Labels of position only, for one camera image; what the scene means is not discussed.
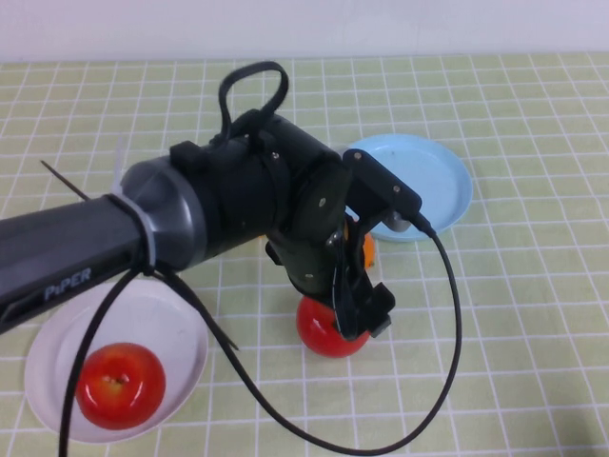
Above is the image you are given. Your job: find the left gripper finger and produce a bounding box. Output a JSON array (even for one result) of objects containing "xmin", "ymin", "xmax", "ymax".
[
  {"xmin": 373, "ymin": 285, "xmax": 396, "ymax": 337},
  {"xmin": 335, "ymin": 280, "xmax": 377, "ymax": 342}
]

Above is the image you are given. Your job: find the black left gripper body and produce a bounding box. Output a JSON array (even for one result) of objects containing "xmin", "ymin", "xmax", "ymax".
[{"xmin": 265, "ymin": 213, "xmax": 377, "ymax": 310}]

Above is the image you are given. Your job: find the red toy apple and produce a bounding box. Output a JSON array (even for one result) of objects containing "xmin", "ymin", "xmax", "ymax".
[
  {"xmin": 295, "ymin": 294, "xmax": 372, "ymax": 359},
  {"xmin": 75, "ymin": 342, "xmax": 167, "ymax": 431}
]

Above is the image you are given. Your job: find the yellow orange toy fruit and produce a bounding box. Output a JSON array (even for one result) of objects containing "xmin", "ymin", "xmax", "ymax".
[{"xmin": 343, "ymin": 216, "xmax": 378, "ymax": 273}]

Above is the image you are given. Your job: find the light blue round plate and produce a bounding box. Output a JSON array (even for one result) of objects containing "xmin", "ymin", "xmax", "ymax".
[{"xmin": 350, "ymin": 133, "xmax": 474, "ymax": 245}]

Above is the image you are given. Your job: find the white round plate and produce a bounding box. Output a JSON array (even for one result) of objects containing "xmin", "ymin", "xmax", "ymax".
[{"xmin": 23, "ymin": 279, "xmax": 209, "ymax": 447}]

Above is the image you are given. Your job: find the green checked tablecloth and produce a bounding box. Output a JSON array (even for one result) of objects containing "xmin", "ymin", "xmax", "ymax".
[{"xmin": 0, "ymin": 52, "xmax": 609, "ymax": 457}]

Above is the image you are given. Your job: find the white zip tie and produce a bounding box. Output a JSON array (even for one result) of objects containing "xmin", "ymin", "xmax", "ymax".
[{"xmin": 111, "ymin": 136, "xmax": 159, "ymax": 275}]

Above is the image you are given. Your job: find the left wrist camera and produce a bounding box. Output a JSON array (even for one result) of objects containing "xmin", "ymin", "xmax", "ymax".
[{"xmin": 342, "ymin": 149, "xmax": 423, "ymax": 234}]

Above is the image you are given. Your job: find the black looped wrist cable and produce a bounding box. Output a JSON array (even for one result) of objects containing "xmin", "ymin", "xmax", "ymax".
[{"xmin": 218, "ymin": 60, "xmax": 290, "ymax": 144}]

